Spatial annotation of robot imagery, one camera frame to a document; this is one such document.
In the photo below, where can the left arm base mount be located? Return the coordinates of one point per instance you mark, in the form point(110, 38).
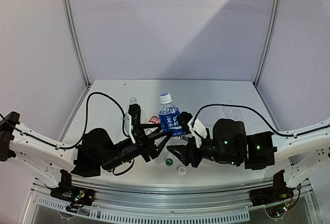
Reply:
point(76, 197)

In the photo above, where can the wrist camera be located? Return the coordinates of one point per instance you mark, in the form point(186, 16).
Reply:
point(132, 118)
point(192, 125)

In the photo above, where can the green bottle cap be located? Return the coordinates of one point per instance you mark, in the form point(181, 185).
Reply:
point(169, 162)

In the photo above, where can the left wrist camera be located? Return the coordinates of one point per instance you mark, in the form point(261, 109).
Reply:
point(132, 118)

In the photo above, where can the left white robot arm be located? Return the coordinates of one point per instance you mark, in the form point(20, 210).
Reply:
point(95, 151)

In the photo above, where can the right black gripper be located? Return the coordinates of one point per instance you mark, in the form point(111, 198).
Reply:
point(187, 153)

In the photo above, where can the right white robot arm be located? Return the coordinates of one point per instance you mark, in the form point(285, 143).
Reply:
point(228, 143)

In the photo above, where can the clear bottle white cap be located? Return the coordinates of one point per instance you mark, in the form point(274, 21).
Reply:
point(232, 113)

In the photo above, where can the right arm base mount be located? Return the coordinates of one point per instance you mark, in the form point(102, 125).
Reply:
point(277, 199)

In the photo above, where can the left aluminium frame post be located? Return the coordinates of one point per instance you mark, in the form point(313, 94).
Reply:
point(75, 43)

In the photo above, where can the blue label water bottle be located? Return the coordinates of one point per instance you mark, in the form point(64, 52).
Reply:
point(168, 115)

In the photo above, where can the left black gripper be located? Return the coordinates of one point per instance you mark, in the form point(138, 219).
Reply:
point(145, 143)

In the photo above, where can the aluminium front rail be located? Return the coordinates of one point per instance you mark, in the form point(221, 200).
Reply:
point(124, 203)

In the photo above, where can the blue bottle cap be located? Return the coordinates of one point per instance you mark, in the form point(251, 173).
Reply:
point(165, 98)

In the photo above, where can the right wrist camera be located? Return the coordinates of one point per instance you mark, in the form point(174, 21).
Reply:
point(192, 125)

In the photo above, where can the red label water bottle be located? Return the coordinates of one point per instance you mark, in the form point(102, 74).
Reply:
point(154, 120)

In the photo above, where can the right aluminium frame post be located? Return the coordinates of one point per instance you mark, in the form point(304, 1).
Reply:
point(267, 43)

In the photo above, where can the aluminium frame post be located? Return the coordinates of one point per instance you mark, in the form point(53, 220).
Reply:
point(267, 43)
point(75, 43)

